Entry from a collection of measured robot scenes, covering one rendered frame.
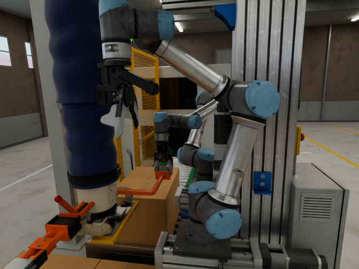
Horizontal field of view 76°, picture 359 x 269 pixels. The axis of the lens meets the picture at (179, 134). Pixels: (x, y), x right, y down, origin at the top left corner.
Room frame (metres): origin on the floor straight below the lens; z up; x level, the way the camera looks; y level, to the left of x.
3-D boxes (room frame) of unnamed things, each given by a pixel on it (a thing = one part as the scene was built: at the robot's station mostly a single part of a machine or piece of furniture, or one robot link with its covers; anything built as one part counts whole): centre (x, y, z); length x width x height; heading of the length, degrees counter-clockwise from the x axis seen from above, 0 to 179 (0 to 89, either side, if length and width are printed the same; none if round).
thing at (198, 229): (0.87, -0.09, 1.09); 0.15 x 0.15 x 0.10
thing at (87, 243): (1.38, 0.33, 0.58); 0.70 x 0.03 x 0.06; 80
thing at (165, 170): (1.27, 0.10, 1.16); 0.09 x 0.08 x 0.05; 82
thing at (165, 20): (0.70, 0.07, 1.82); 0.11 x 0.11 x 0.08; 17
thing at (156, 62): (3.20, 0.42, 1.05); 1.17 x 0.10 x 2.10; 170
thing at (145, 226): (1.69, 0.25, 0.75); 0.60 x 0.40 x 0.40; 171
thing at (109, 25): (0.65, 0.16, 1.82); 0.09 x 0.08 x 0.11; 107
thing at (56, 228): (0.76, 0.43, 1.16); 0.10 x 0.08 x 0.06; 82
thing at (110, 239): (1.00, 0.30, 1.06); 0.34 x 0.10 x 0.05; 172
